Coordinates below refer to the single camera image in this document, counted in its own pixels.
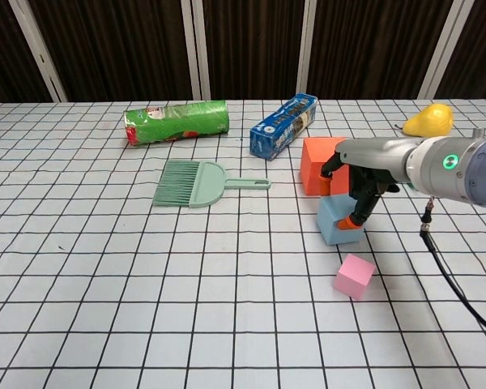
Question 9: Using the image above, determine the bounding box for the white checkered tablecloth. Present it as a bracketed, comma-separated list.
[0, 96, 486, 389]

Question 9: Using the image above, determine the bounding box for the green hand brush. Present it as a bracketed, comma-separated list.
[152, 160, 272, 209]

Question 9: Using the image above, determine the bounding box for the orange foam cube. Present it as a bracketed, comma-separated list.
[299, 137, 352, 198]

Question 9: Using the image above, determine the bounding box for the blue cookie box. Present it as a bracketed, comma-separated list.
[249, 93, 320, 163]

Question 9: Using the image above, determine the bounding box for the blue foam cube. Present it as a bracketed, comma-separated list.
[315, 193, 365, 247]

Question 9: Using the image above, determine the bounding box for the green chip can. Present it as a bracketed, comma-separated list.
[123, 100, 232, 147]

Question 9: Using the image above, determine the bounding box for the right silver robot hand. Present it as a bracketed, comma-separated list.
[318, 137, 420, 231]

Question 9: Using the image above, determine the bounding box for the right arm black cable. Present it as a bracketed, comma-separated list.
[419, 196, 486, 338]

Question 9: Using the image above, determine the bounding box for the yellow toy pear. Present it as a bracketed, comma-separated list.
[396, 103, 456, 138]

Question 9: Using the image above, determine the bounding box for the pink foam cube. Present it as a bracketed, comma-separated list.
[334, 254, 377, 301]

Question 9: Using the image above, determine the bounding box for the dark folding partition screen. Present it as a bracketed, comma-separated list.
[0, 0, 486, 105]

